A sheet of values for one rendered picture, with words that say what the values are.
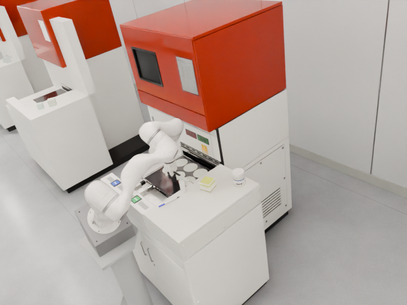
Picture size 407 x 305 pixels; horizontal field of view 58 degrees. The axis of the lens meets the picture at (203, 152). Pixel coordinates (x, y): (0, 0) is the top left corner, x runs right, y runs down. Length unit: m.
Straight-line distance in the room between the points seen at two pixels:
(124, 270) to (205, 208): 0.67
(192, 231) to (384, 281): 1.56
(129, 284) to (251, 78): 1.52
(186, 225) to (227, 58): 0.99
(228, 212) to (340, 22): 1.88
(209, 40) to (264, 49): 0.48
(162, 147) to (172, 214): 0.47
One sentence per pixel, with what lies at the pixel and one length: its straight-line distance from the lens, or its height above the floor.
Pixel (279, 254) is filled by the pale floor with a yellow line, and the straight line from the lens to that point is 3.11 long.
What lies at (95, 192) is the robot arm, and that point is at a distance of 1.83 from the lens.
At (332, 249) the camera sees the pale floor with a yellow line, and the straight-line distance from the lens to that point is 3.16.
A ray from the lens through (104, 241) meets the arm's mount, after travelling 2.22.
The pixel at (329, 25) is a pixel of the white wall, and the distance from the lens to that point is 3.37.
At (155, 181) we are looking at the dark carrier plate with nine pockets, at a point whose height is 0.90.
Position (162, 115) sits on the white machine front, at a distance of 2.80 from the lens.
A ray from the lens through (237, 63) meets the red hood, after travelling 2.31.
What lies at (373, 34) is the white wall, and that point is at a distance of 3.20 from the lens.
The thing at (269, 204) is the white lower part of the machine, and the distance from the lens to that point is 3.08.
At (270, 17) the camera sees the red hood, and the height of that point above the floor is 1.75.
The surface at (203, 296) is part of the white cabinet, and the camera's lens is 2.37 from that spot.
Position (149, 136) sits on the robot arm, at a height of 1.48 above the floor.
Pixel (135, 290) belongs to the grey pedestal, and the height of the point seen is 0.41.
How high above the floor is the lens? 2.36
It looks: 33 degrees down
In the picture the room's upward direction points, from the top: 11 degrees counter-clockwise
